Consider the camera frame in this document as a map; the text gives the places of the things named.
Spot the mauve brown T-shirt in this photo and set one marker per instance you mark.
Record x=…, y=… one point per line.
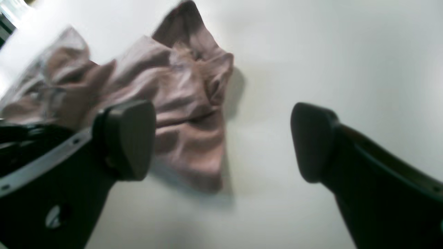
x=180, y=69

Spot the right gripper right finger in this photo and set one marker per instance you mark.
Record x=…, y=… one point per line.
x=384, y=202

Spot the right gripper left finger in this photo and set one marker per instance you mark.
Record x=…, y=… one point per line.
x=55, y=182

